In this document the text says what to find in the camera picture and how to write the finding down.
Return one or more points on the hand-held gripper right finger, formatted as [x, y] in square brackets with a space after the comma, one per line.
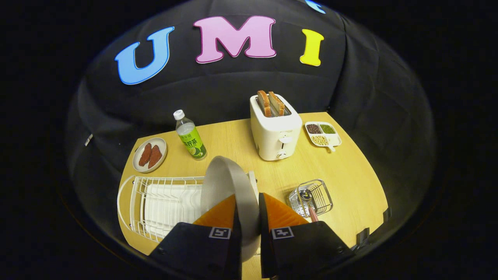
[266, 241]

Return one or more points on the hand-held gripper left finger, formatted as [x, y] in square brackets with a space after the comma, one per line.
[218, 252]

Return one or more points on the grey round plate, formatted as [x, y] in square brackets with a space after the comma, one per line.
[225, 179]

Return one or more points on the small beige plate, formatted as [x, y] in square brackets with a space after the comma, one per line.
[163, 146]

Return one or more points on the white divided dish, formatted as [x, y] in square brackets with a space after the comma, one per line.
[335, 138]

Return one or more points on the white drip tray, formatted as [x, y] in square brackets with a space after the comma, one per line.
[171, 206]

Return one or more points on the white toaster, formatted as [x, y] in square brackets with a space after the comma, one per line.
[272, 136]

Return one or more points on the pile of pale beans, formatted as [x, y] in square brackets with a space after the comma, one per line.
[320, 140]

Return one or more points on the red sausage piece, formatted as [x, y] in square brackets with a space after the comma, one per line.
[145, 154]
[155, 156]

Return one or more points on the green label drink bottle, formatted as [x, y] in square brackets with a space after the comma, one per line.
[190, 138]

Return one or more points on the pile of dark beans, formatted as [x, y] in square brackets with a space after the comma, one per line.
[313, 128]

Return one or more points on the pile of green beans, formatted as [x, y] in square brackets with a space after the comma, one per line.
[327, 128]

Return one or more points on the black backdrop cloth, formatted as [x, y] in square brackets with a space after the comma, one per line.
[218, 89]

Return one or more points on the small white tag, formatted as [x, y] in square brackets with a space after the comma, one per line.
[88, 140]

